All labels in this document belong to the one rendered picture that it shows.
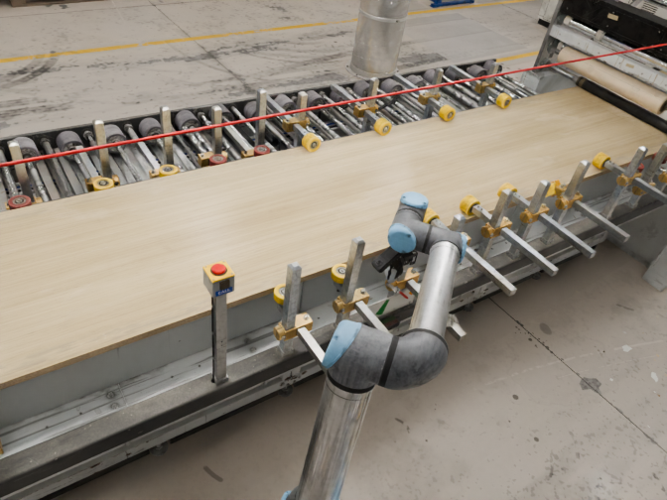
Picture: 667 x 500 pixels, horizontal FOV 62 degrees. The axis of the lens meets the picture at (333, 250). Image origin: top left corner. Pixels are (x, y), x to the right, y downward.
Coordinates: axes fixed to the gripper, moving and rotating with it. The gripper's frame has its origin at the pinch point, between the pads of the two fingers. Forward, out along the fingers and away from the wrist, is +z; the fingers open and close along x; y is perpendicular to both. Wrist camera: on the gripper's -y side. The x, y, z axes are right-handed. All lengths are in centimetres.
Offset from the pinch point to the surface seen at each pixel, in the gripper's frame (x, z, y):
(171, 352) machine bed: 28, 30, -72
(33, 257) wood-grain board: 72, 7, -104
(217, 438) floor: 24, 98, -57
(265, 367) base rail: 4, 28, -46
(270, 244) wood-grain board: 43, 8, -24
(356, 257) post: 6.1, -11.0, -11.9
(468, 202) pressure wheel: 25, 2, 65
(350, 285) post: 6.1, 2.5, -12.0
